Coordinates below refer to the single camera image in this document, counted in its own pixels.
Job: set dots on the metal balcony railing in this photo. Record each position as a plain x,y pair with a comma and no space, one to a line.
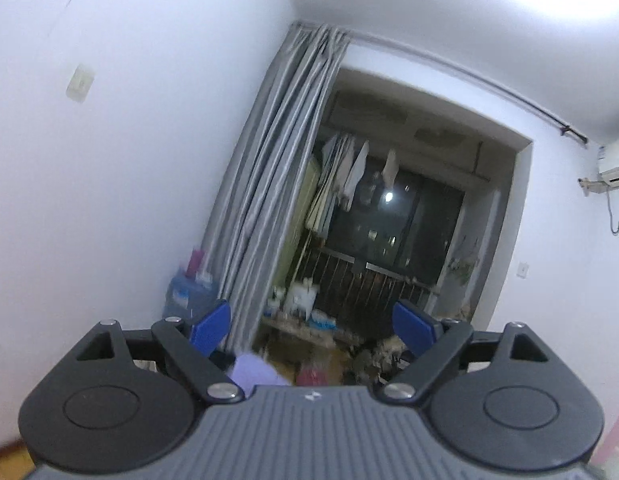
369,285

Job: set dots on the blue water jug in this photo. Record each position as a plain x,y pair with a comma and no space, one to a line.
187,300

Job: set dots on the pink bottle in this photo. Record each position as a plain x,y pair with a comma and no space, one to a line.
196,262

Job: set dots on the pink plastic bag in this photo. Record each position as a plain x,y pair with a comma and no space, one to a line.
313,375

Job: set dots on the hanging white shirt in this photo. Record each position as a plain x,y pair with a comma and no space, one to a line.
352,175

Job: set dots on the hanging beige cloth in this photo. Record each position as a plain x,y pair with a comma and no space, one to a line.
390,167

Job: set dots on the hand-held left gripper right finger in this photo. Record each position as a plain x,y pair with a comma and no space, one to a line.
413,327

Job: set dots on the white jug on balcony shelf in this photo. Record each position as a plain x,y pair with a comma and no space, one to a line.
303,300

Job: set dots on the wall socket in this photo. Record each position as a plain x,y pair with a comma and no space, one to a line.
524,270

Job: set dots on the wall switch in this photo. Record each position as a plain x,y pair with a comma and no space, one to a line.
80,82

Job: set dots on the cluttered table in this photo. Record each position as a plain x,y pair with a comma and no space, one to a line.
299,327

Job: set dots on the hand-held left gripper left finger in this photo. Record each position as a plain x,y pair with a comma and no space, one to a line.
209,327

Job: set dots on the grey striped curtain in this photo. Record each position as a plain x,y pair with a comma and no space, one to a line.
269,160

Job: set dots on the curtain rod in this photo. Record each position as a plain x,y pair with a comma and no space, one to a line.
439,67

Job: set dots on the hanging striped garment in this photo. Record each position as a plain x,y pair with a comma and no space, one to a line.
322,195

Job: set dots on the air conditioner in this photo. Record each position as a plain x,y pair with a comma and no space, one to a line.
615,165

